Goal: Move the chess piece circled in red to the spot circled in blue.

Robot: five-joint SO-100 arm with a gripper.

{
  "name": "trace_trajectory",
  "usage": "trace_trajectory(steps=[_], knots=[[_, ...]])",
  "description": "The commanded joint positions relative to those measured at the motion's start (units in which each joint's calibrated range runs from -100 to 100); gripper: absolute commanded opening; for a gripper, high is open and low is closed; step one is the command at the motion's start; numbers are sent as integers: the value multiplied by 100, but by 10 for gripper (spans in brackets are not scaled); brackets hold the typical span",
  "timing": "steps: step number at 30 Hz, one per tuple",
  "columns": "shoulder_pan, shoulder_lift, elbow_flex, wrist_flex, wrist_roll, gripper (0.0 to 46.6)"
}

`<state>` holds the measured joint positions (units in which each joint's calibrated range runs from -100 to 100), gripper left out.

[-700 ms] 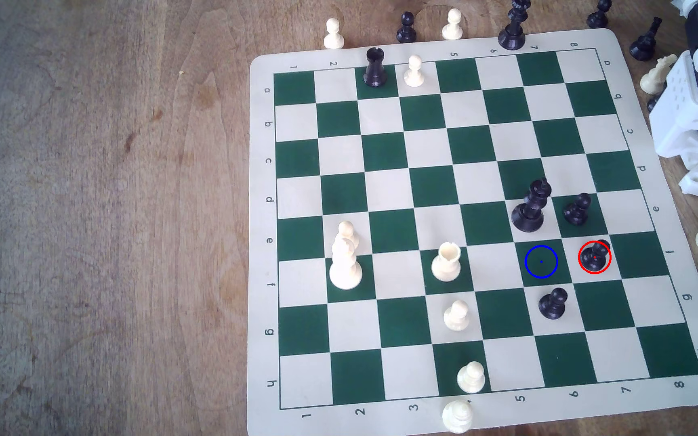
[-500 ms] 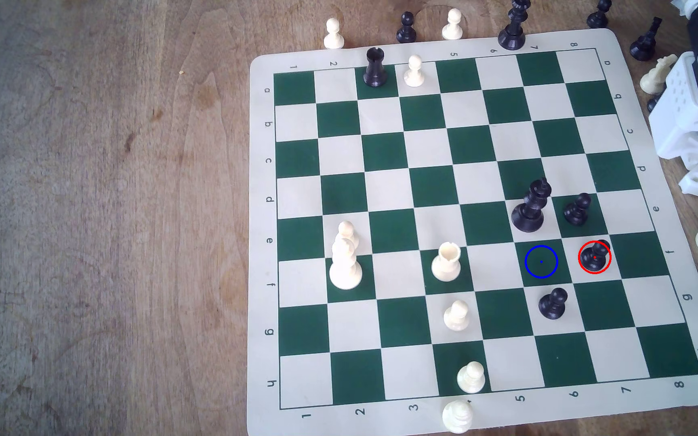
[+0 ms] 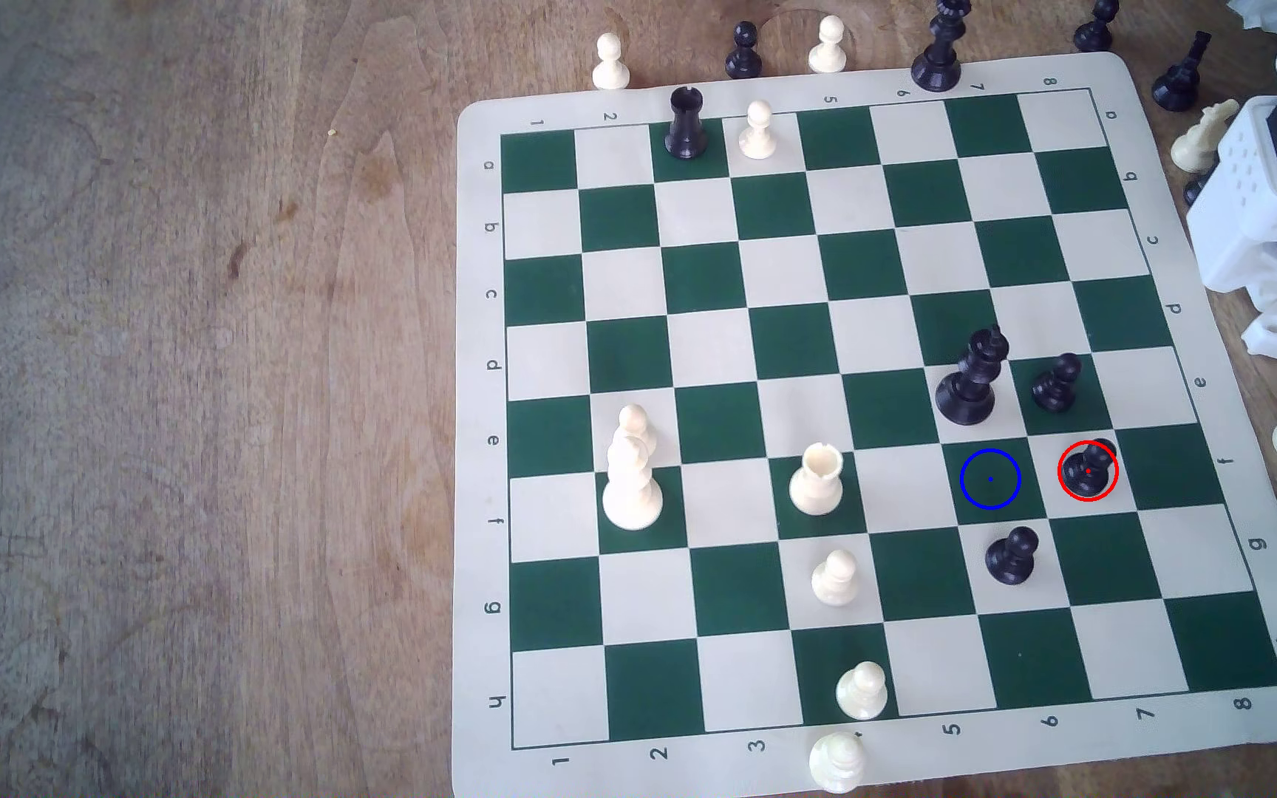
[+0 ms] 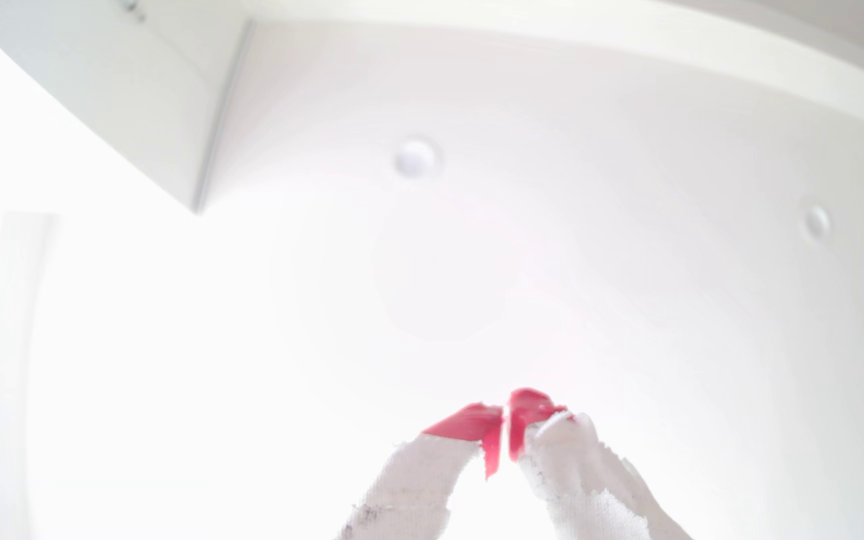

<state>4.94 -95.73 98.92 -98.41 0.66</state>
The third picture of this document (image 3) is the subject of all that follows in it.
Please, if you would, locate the black chess king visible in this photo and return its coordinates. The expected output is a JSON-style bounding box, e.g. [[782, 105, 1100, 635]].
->
[[911, 0, 973, 93]]

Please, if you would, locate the white chess pawn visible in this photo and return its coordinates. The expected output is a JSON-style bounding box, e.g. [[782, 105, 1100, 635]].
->
[[808, 14, 849, 75], [616, 404, 658, 458], [738, 100, 778, 161], [592, 33, 631, 91], [811, 550, 862, 607], [809, 731, 867, 795], [836, 661, 889, 722]]

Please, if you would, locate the black chess bishop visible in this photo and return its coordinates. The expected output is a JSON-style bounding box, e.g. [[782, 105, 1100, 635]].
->
[[1151, 30, 1214, 112]]

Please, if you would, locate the white chess knight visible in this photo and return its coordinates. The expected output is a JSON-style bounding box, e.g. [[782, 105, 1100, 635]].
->
[[1171, 98, 1241, 174]]

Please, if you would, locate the black chess rook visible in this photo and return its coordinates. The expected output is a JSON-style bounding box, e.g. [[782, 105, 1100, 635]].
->
[[665, 85, 709, 160]]

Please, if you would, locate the black chess pawn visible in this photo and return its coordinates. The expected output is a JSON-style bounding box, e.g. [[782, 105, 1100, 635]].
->
[[1073, 0, 1121, 53], [725, 21, 764, 80], [1032, 352, 1083, 415], [1062, 439, 1119, 499], [985, 525, 1040, 587]]

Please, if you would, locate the green and white chess mat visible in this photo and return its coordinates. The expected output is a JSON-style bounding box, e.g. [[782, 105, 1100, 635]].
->
[[450, 50, 1277, 794]]

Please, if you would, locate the white chess king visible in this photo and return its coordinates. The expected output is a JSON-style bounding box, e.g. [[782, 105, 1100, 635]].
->
[[602, 434, 664, 531]]

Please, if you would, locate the black chess queen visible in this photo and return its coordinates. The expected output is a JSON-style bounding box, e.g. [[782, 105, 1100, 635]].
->
[[934, 324, 1011, 427]]

